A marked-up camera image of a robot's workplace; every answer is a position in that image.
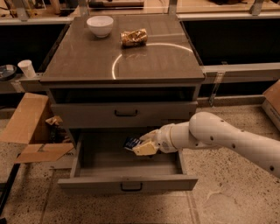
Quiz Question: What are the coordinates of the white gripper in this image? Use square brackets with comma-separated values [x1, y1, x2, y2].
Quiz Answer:
[132, 124, 177, 156]

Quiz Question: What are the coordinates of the blue rxbar wrapper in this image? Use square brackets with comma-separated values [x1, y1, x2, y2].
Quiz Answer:
[123, 136, 142, 151]

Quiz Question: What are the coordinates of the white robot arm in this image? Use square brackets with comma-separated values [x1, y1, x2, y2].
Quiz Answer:
[132, 112, 280, 178]

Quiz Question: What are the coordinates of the open grey lower drawer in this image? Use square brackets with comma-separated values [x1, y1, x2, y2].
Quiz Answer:
[58, 128, 198, 194]

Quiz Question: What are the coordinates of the closed grey upper drawer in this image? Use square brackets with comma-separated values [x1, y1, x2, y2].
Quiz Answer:
[52, 101, 198, 129]

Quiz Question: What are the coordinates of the grey drawer cabinet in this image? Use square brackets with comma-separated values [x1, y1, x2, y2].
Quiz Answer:
[40, 15, 205, 143]

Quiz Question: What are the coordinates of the crumpled golden snack bag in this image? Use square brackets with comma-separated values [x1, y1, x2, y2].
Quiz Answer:
[120, 29, 148, 47]

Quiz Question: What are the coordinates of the open cardboard box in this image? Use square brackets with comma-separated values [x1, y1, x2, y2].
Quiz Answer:
[0, 93, 74, 164]

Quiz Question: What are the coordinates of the white ceramic bowl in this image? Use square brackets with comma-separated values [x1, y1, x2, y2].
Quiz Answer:
[87, 16, 114, 38]

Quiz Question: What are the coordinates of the cardboard box at right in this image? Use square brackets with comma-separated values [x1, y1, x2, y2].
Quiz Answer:
[262, 80, 280, 131]

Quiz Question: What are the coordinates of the white paper cup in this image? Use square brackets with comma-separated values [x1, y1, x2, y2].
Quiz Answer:
[17, 59, 36, 78]

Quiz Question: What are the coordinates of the dark round plate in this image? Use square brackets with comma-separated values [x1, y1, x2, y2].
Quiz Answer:
[0, 65, 17, 81]

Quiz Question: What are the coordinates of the grey metal shelf rail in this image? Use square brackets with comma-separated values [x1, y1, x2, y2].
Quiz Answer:
[201, 62, 280, 84]

